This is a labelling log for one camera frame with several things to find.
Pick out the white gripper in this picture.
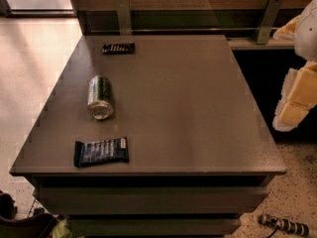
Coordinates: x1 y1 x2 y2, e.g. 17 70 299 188
272 0 317 132

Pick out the wooden counter shelf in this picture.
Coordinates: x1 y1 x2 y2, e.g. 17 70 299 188
70 0 312 49

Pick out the black and white striped cylinder tool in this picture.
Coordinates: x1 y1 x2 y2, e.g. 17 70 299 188
258 213 315 238

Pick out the grey drawer cabinet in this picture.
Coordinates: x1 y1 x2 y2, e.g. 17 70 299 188
11 36 286 237

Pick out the black snack bar wrapper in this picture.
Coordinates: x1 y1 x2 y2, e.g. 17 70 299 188
102 43 135 55

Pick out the dark blue snack bar wrapper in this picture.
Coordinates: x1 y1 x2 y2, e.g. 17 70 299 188
73 138 129 168

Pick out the dark brown bag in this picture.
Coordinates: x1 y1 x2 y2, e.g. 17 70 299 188
0 191 57 238

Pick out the right metal shelf bracket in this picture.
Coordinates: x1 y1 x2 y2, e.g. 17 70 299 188
255 0 283 45

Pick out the metal shelf bracket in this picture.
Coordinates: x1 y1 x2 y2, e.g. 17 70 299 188
116 0 132 35
255 0 283 45

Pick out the left metal shelf bracket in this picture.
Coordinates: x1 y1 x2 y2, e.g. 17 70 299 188
116 0 132 35

